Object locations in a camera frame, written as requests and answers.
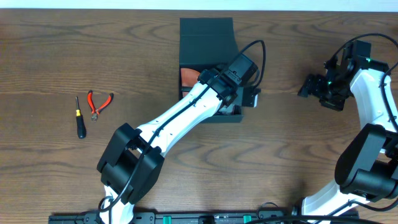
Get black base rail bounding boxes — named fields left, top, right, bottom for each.
left=48, top=205, right=360, bottom=224

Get black handled screwdriver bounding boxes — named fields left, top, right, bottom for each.
left=75, top=97, right=86, bottom=139

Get orange scraper wooden handle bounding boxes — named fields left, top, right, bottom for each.
left=180, top=68, right=200, bottom=97

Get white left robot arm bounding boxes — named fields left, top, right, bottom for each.
left=97, top=68, right=264, bottom=223

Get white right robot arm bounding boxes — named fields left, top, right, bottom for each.
left=295, top=56, right=397, bottom=216

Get red handled pliers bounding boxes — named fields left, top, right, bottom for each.
left=86, top=90, right=115, bottom=122

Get black gift box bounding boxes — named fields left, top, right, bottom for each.
left=178, top=18, right=250, bottom=123

